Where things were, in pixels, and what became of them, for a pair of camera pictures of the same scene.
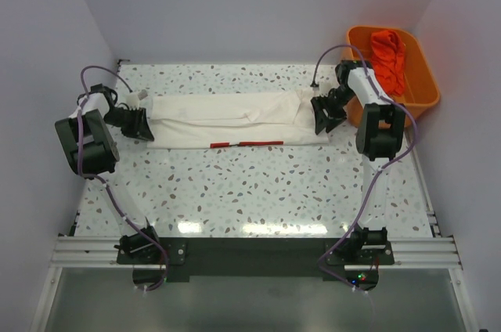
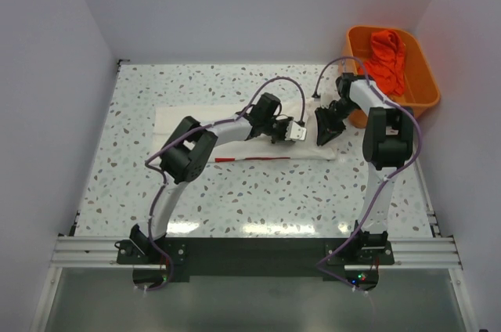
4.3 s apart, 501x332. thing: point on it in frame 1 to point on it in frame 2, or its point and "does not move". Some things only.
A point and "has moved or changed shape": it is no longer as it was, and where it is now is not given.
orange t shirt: x=387 y=60 does not move
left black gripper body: x=126 y=119 to x=278 y=129
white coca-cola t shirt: x=234 y=120 has moved or changed shape
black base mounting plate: x=184 y=258 does not move
